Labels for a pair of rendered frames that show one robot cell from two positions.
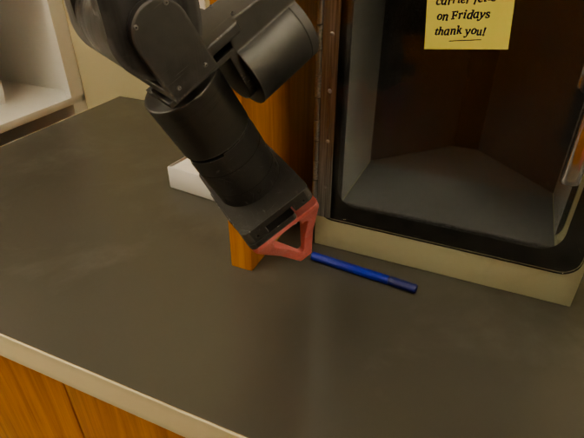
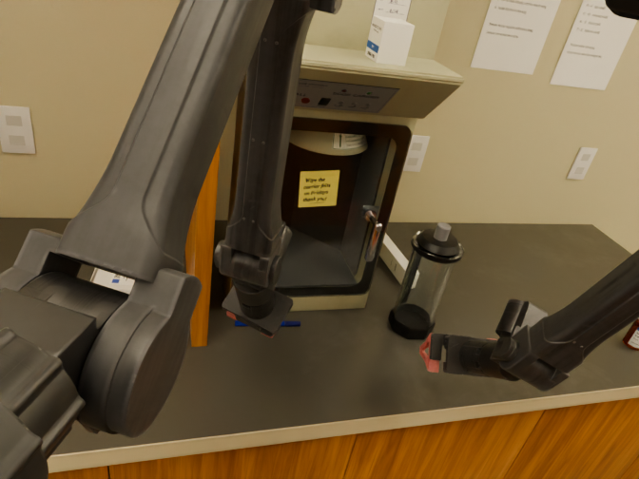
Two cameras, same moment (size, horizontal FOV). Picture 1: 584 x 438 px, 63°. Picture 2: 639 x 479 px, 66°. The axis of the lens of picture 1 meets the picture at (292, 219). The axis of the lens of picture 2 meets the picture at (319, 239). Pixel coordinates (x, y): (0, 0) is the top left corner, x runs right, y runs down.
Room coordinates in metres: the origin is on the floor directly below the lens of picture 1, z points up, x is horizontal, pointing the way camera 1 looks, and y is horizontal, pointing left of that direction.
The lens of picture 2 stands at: (-0.15, 0.42, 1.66)
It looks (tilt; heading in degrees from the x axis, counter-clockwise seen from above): 31 degrees down; 315
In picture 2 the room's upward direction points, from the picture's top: 11 degrees clockwise
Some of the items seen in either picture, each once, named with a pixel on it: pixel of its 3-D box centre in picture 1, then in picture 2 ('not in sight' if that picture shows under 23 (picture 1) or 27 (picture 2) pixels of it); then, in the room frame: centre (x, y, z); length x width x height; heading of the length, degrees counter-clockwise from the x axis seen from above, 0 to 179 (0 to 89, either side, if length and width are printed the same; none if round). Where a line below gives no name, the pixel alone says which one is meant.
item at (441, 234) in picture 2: not in sight; (439, 239); (0.32, -0.38, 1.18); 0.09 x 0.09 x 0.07
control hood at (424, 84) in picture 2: not in sight; (353, 89); (0.43, -0.15, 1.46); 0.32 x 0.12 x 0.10; 66
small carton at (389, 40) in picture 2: not in sight; (389, 40); (0.41, -0.19, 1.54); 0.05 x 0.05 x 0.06; 67
